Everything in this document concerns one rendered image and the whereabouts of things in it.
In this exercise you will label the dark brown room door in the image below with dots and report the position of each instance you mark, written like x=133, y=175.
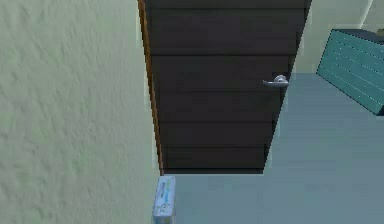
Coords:
x=216, y=100

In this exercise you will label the teal chest of drawers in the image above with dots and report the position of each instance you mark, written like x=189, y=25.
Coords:
x=356, y=66

